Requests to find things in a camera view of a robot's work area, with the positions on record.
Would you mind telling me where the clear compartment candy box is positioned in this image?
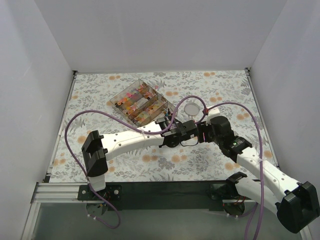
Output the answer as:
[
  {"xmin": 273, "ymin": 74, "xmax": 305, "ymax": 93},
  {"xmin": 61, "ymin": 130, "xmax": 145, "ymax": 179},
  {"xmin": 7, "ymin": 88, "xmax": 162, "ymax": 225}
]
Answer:
[{"xmin": 110, "ymin": 79, "xmax": 176, "ymax": 127}]

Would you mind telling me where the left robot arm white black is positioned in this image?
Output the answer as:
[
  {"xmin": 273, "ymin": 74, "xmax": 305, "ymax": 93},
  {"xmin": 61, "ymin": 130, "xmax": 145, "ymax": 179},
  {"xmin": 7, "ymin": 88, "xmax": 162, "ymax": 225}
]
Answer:
[{"xmin": 81, "ymin": 117, "xmax": 199, "ymax": 200}]

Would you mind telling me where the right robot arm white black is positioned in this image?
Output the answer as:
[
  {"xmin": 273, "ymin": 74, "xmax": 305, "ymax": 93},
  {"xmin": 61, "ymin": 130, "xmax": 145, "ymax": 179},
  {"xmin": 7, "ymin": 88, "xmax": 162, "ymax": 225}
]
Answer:
[{"xmin": 197, "ymin": 116, "xmax": 320, "ymax": 234}]

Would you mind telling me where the round metal jar lid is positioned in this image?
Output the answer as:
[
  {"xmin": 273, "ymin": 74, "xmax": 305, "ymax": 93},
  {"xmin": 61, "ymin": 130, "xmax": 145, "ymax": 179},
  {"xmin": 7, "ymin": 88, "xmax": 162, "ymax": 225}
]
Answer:
[{"xmin": 184, "ymin": 102, "xmax": 200, "ymax": 116}]

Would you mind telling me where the floral table mat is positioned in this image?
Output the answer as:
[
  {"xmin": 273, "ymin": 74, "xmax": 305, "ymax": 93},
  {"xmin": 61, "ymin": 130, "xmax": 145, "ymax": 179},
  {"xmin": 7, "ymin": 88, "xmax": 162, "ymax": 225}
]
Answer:
[{"xmin": 49, "ymin": 70, "xmax": 278, "ymax": 183}]

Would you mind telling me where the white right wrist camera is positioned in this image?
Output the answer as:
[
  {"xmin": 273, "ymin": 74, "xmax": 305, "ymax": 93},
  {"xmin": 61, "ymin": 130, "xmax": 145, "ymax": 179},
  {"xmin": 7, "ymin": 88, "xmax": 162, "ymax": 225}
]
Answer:
[{"xmin": 204, "ymin": 107, "xmax": 221, "ymax": 125}]

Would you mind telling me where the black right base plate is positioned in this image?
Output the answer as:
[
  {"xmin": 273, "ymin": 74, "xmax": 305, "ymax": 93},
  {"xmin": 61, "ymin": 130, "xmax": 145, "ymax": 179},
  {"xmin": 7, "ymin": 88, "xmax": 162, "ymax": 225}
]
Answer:
[{"xmin": 209, "ymin": 183, "xmax": 246, "ymax": 217}]

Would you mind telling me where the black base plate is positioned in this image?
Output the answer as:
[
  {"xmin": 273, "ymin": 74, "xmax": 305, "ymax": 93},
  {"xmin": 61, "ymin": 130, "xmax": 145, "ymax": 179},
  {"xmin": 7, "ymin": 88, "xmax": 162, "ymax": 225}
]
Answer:
[
  {"xmin": 77, "ymin": 184, "xmax": 122, "ymax": 204},
  {"xmin": 209, "ymin": 183, "xmax": 246, "ymax": 217}
]

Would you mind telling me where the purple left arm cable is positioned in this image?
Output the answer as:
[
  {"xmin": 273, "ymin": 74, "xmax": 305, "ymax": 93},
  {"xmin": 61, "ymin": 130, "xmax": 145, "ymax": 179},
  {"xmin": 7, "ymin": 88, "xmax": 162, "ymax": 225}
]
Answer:
[{"xmin": 64, "ymin": 96, "xmax": 208, "ymax": 230}]

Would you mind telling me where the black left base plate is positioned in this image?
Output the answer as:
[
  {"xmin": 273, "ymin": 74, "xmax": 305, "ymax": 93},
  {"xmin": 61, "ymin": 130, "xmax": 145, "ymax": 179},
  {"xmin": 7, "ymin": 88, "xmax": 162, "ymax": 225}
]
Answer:
[{"xmin": 77, "ymin": 184, "xmax": 122, "ymax": 204}]

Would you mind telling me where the aluminium frame rail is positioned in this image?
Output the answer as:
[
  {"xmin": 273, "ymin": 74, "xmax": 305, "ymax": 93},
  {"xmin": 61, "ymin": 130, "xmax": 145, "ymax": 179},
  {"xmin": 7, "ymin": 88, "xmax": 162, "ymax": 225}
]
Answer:
[{"xmin": 21, "ymin": 181, "xmax": 313, "ymax": 240}]

